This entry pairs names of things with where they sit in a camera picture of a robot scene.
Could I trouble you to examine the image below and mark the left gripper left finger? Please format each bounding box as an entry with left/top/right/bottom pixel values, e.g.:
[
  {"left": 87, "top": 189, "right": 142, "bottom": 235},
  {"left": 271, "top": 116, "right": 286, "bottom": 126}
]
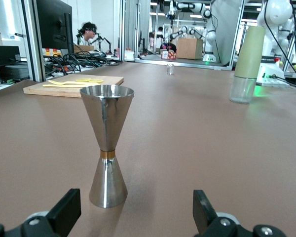
[{"left": 22, "top": 188, "right": 82, "bottom": 237}]

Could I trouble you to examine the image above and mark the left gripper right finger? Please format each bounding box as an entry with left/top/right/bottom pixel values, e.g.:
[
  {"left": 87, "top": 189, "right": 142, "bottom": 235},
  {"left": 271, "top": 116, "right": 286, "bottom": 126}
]
[{"left": 192, "top": 190, "right": 253, "bottom": 237}]

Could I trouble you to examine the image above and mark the steel jigger measuring cup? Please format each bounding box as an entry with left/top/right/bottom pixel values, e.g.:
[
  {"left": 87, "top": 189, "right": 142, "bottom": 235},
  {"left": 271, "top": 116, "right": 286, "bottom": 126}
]
[{"left": 79, "top": 84, "right": 135, "bottom": 209}]

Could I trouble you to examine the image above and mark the brown table cover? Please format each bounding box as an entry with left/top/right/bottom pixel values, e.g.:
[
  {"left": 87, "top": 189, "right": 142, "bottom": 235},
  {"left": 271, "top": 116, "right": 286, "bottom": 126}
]
[{"left": 0, "top": 60, "right": 296, "bottom": 237}]

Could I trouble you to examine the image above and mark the wooden cutting board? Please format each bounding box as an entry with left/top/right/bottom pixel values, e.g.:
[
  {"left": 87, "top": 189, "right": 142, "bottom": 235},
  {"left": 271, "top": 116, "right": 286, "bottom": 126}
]
[{"left": 23, "top": 74, "right": 125, "bottom": 99}]

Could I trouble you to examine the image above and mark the yellow plastic knife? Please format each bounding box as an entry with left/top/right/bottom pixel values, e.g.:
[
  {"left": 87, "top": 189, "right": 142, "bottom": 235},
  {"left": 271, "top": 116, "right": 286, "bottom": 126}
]
[{"left": 42, "top": 82, "right": 101, "bottom": 88}]

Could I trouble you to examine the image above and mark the yellow plastic fork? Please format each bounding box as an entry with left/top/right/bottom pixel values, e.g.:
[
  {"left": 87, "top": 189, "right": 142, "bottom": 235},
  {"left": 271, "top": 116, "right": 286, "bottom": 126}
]
[{"left": 47, "top": 79, "right": 89, "bottom": 86}]

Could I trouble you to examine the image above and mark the colourful printed box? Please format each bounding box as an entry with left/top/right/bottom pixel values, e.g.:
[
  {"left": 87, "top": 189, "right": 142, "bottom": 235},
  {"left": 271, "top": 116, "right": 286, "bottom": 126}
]
[{"left": 160, "top": 50, "right": 177, "bottom": 61}]

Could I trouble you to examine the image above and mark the green bottle with clear base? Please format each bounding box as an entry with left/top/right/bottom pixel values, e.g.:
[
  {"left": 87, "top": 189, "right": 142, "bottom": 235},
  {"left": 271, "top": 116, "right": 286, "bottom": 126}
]
[{"left": 228, "top": 25, "right": 266, "bottom": 105}]

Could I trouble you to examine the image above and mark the cardboard box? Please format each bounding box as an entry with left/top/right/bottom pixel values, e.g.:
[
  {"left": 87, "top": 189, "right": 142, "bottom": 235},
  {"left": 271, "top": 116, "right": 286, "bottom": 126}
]
[{"left": 176, "top": 38, "right": 204, "bottom": 60}]

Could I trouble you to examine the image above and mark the black equipment box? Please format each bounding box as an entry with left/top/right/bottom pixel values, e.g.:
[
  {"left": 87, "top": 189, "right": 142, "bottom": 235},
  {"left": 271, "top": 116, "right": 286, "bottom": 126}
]
[{"left": 0, "top": 45, "right": 22, "bottom": 68}]

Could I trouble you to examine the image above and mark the seated person with headset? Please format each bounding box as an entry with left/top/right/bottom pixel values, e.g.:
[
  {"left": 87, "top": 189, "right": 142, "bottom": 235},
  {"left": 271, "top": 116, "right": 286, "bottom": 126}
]
[{"left": 75, "top": 21, "right": 100, "bottom": 48}]

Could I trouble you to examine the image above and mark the black computer monitor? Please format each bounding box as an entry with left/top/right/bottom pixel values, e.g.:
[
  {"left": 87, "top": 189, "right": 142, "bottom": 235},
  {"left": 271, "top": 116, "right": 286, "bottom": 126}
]
[{"left": 36, "top": 0, "right": 75, "bottom": 54}]

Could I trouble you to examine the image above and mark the black desk cable tangle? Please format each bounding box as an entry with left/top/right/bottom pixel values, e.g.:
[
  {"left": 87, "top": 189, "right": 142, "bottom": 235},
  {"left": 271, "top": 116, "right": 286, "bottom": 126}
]
[{"left": 42, "top": 47, "right": 120, "bottom": 76}]

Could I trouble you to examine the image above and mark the aluminium frame post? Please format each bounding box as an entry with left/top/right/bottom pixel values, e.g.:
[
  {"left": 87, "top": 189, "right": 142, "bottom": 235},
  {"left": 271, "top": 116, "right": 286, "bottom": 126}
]
[
  {"left": 20, "top": 0, "right": 46, "bottom": 82},
  {"left": 118, "top": 0, "right": 127, "bottom": 62}
]

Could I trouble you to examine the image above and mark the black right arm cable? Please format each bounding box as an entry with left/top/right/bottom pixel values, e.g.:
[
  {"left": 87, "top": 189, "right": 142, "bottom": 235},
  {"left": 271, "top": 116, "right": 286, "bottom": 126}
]
[{"left": 263, "top": 0, "right": 296, "bottom": 90}]

